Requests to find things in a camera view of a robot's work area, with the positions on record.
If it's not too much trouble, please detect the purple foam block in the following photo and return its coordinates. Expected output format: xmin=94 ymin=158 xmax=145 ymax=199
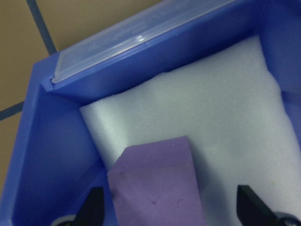
xmin=107 ymin=136 xmax=208 ymax=226

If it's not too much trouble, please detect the blue plastic storage bin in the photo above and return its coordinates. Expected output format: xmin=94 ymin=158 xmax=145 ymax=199
xmin=0 ymin=0 xmax=301 ymax=226

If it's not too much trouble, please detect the white foam sheet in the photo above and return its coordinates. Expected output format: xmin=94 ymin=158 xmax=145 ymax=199
xmin=79 ymin=34 xmax=301 ymax=226

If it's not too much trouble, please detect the clear plastic label holder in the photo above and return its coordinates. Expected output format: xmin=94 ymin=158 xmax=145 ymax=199
xmin=51 ymin=0 xmax=237 ymax=85

